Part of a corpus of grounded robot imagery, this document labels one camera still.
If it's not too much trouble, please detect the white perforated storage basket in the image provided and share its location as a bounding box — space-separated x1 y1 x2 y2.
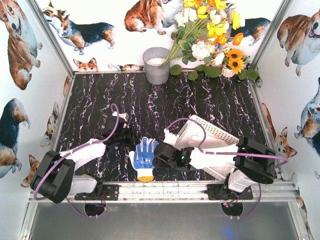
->
175 115 239 181

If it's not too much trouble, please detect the aluminium front rail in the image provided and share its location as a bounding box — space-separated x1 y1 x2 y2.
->
29 181 300 202

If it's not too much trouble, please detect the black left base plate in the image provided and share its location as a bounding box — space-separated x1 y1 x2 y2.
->
100 184 120 201

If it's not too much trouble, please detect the artificial flower bouquet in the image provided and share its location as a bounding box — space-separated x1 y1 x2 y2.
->
162 0 246 66

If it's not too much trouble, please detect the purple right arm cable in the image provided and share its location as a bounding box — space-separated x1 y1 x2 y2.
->
164 117 289 171

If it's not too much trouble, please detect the grey metal bucket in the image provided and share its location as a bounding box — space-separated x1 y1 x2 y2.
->
142 47 170 85

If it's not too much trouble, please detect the white glove orange cuff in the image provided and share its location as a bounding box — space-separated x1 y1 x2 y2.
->
188 135 208 149

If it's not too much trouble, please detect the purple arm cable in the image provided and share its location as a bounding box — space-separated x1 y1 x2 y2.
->
164 117 289 171
33 103 120 201

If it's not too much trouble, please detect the blue dotted glove peace sign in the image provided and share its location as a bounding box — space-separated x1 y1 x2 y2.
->
129 136 158 182

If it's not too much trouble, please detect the sunflower pot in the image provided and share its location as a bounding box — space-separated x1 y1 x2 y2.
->
221 48 259 82

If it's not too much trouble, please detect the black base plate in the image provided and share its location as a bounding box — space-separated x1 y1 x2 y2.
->
204 184 254 201
100 184 120 201

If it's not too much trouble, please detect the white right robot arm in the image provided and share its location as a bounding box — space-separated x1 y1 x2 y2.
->
154 137 276 193

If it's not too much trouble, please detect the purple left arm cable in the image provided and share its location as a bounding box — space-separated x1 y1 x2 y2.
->
33 103 120 201

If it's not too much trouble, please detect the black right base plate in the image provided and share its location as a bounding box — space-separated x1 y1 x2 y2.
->
204 184 254 201

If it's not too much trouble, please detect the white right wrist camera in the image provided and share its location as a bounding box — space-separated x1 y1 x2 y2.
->
163 128 179 148

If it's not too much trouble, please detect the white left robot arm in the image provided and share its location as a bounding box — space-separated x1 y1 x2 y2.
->
30 118 138 204

